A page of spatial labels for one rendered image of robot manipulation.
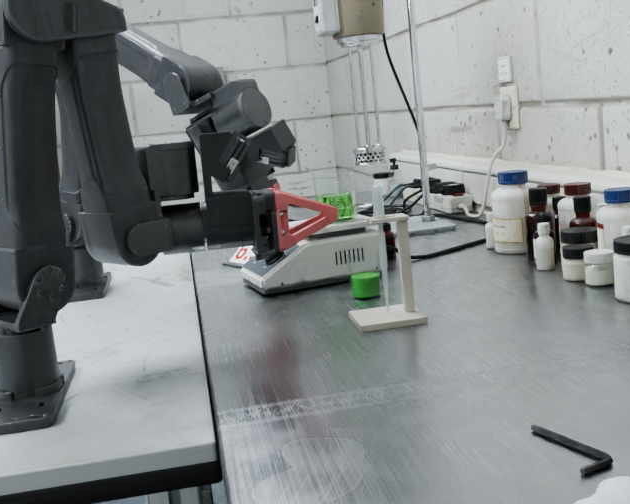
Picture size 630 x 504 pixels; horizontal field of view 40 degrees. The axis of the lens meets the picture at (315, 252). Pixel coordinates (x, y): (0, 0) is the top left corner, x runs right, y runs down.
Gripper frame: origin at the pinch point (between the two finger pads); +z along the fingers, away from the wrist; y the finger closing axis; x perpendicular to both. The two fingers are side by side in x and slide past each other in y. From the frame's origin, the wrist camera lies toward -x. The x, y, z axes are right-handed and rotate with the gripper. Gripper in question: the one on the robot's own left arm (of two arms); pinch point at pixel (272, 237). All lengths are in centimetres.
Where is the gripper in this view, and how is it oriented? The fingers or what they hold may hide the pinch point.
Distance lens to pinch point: 126.4
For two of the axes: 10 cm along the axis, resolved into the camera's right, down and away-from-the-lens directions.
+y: 4.0, -4.4, 8.1
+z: 5.0, 8.4, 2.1
